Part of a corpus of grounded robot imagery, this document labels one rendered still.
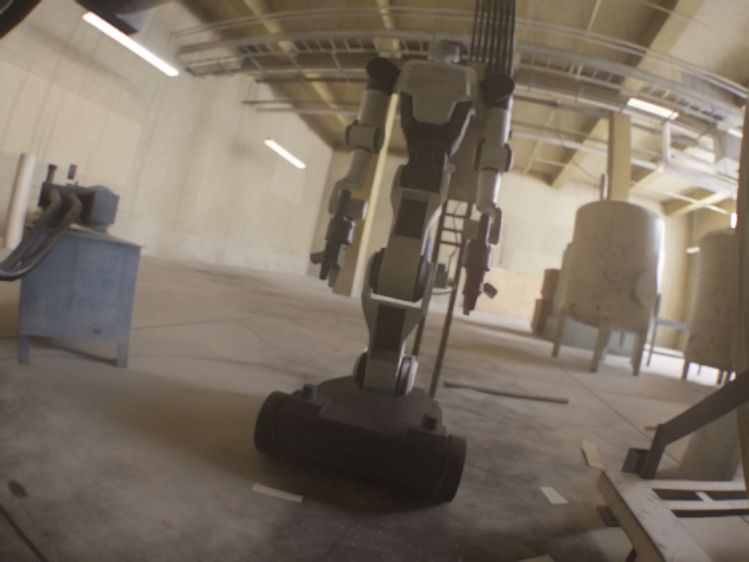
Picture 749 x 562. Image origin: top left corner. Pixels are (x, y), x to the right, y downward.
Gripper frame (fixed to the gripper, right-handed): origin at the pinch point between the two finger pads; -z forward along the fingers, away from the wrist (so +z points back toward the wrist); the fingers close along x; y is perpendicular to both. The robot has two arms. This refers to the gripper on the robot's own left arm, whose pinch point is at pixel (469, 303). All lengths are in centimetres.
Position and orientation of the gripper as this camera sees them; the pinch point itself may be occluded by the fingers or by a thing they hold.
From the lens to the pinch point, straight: 115.0
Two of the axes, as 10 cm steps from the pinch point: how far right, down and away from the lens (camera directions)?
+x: -1.2, -2.2, -9.7
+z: 2.3, -9.6, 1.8
